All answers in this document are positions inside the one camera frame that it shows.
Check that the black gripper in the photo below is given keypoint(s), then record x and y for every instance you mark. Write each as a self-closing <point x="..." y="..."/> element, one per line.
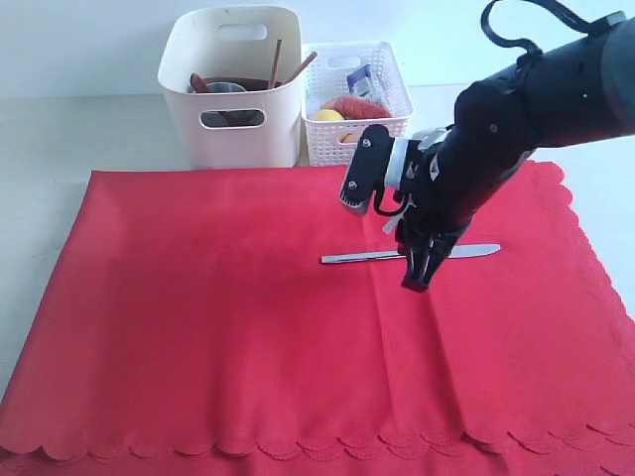
<point x="443" y="184"/>

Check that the steel table knife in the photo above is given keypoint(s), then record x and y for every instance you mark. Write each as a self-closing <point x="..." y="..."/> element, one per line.
<point x="459" y="251"/>

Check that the red sausage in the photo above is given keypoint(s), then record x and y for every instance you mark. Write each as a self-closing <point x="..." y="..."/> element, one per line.
<point x="359" y="109"/>

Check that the yellow lemon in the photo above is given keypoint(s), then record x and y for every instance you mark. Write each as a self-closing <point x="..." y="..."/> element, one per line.
<point x="327" y="115"/>

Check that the blue white milk carton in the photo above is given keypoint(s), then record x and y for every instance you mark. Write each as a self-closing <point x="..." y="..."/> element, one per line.
<point x="363" y="83"/>

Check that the wooden chopstick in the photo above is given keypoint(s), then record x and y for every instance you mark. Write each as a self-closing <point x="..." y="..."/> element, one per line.
<point x="302" y="67"/>
<point x="275" y="65"/>

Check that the brown wooden plate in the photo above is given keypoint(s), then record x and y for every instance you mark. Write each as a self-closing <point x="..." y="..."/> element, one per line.
<point x="249" y="84"/>

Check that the red scalloped table cloth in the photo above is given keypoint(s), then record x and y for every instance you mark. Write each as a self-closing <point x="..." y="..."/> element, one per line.
<point x="189" y="328"/>

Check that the stainless steel cup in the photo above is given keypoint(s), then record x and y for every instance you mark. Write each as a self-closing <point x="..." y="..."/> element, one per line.
<point x="244" y="117"/>

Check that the brown wooden spoon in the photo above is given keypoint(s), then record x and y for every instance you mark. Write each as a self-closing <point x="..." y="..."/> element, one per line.
<point x="198" y="85"/>

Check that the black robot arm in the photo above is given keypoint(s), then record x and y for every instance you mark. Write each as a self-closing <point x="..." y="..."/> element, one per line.
<point x="579" y="93"/>

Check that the cream plastic bin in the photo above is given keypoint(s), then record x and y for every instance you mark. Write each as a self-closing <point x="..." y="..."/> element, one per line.
<point x="235" y="41"/>

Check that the white perforated plastic basket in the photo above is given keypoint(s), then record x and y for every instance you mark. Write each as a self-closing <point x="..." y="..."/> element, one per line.
<point x="347" y="87"/>

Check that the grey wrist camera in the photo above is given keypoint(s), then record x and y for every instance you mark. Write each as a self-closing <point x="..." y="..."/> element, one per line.
<point x="363" y="184"/>

